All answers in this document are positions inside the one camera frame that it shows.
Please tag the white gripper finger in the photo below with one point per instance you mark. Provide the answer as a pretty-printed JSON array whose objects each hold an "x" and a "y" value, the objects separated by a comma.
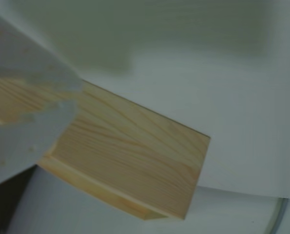
[
  {"x": 20, "y": 143},
  {"x": 25, "y": 56}
]

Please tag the open pale wooden box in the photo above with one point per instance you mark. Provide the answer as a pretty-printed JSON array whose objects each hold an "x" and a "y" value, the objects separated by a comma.
[{"x": 135, "y": 151}]

